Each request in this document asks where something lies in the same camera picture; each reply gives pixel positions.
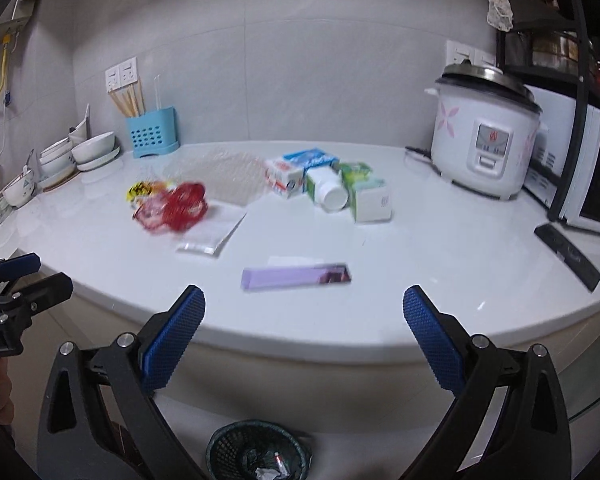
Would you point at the large white bowl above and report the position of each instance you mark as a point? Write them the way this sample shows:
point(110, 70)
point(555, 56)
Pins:
point(94, 147)

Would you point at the black metal kitchen rack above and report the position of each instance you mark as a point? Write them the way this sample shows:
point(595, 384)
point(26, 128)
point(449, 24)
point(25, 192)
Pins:
point(582, 85)

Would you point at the bubble wrap sheet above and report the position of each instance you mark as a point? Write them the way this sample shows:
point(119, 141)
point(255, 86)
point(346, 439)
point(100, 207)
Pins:
point(230, 175)

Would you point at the green small box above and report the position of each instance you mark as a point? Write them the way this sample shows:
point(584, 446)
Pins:
point(357, 172)

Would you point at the bundle of wooden chopsticks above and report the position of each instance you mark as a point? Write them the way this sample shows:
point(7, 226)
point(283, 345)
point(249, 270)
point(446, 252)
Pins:
point(127, 102)

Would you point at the white wall socket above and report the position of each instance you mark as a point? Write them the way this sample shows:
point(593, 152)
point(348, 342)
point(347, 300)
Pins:
point(112, 77)
point(128, 72)
point(484, 57)
point(459, 53)

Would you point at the blue milk carton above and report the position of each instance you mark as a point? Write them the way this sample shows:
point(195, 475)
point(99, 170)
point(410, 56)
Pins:
point(287, 172)

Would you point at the white plastic bottle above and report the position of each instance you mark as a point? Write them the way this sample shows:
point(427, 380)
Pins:
point(327, 192)

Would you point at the crumpled white paper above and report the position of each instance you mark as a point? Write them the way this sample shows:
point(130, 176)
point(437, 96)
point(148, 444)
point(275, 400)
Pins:
point(267, 472)

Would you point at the red snack wrapper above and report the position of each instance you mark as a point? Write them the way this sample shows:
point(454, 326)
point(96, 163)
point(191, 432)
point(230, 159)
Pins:
point(177, 210)

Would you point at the black flat bar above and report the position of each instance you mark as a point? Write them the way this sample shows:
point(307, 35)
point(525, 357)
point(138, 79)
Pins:
point(570, 255)

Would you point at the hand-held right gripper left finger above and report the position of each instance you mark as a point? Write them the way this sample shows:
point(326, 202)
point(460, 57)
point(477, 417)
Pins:
point(172, 345)

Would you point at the beige base cabinet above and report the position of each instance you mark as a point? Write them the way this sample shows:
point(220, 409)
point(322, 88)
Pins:
point(305, 380)

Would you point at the stack of white bowls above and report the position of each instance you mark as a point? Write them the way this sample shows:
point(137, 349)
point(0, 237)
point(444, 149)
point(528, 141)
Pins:
point(56, 160)

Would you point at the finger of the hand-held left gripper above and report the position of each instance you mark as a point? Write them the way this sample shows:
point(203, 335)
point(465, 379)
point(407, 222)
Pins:
point(17, 264)
point(45, 291)

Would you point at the purple flat box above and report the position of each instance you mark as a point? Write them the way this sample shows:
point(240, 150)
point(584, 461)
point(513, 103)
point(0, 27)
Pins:
point(290, 277)

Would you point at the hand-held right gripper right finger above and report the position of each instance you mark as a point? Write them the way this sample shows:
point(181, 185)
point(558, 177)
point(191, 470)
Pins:
point(432, 345)

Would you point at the yellow snack wrapper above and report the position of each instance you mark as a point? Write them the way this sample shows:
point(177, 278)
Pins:
point(141, 192)

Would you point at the white small box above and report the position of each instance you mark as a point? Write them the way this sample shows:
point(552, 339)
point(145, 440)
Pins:
point(372, 205)

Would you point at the blue perforated utensil holder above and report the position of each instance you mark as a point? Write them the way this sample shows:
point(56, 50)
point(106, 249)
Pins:
point(150, 132)

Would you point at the white plate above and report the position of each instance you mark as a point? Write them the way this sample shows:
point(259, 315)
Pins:
point(102, 164)

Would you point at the clear plastic straw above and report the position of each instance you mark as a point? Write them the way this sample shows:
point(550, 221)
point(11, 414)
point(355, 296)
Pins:
point(157, 92)

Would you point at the clear plastic bag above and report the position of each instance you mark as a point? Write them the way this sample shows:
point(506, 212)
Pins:
point(212, 237)

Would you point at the white flowered rice cooker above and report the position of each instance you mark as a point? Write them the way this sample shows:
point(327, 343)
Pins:
point(480, 135)

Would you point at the dark mesh wastebasket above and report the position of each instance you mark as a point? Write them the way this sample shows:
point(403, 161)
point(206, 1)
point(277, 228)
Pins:
point(230, 450)

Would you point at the small printed bowl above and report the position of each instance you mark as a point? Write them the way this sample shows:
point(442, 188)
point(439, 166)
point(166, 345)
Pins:
point(19, 191)

